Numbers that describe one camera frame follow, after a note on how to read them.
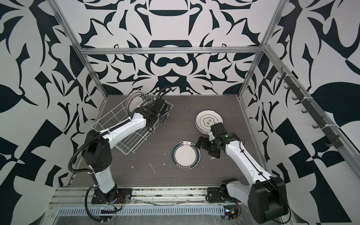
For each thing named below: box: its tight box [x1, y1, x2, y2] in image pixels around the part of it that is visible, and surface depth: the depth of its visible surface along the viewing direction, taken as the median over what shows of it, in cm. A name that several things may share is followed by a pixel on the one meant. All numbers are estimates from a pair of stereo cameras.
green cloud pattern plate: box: [195, 109, 224, 134], surface depth 104 cm
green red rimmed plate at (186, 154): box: [171, 140, 202, 170], surface depth 91 cm
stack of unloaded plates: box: [195, 116, 220, 135], surface depth 103 cm
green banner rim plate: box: [125, 91, 147, 117], surface depth 99 cm
